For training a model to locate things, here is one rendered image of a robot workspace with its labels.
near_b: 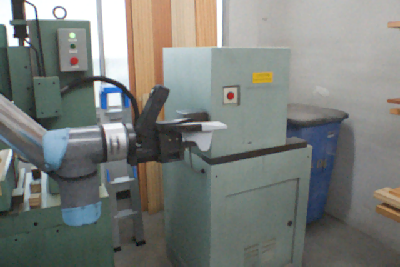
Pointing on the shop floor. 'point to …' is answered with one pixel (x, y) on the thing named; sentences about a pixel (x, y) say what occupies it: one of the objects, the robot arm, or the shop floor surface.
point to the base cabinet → (60, 246)
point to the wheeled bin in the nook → (322, 155)
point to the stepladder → (122, 177)
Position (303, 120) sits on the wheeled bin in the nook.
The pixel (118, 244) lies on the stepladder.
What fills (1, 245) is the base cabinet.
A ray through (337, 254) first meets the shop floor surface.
